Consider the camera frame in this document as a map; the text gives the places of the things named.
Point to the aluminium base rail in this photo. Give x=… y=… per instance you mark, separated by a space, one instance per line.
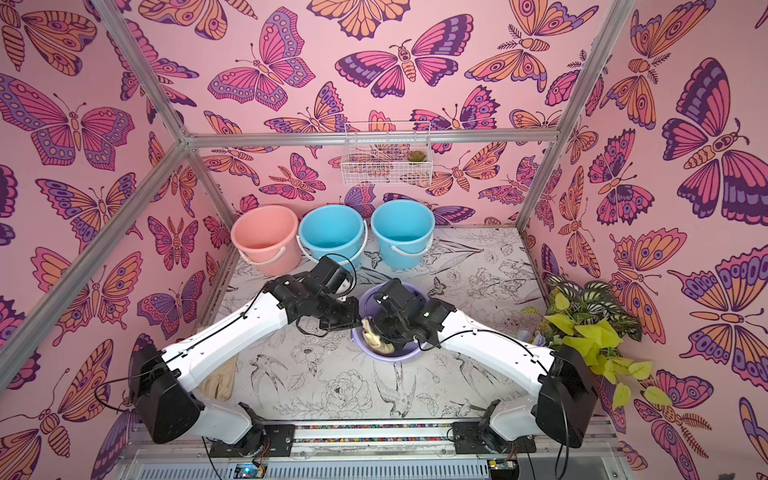
x=370 y=449

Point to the yellow microfiber cloth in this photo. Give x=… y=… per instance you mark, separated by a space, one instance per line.
x=375 y=341

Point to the green leafy potted plant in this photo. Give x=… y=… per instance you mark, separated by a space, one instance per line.
x=589 y=319

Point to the beige worn cloth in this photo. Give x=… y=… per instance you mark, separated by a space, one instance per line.
x=219 y=385

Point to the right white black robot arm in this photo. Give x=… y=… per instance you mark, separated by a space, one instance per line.
x=560 y=392

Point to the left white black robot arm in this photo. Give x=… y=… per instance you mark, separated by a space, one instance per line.
x=163 y=383

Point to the purple plastic bucket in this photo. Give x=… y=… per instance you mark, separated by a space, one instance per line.
x=369 y=307

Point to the small green succulent plant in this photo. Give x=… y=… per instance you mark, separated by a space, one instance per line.
x=417 y=157

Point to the pink plastic bucket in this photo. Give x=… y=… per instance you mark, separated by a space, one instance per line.
x=266 y=238

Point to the white wire wall basket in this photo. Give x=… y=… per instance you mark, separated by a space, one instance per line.
x=375 y=152

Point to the blue bucket white handle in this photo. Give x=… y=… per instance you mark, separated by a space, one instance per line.
x=337 y=231

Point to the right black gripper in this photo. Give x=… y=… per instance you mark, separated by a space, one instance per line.
x=384 y=323

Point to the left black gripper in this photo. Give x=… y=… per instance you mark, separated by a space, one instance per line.
x=353 y=319

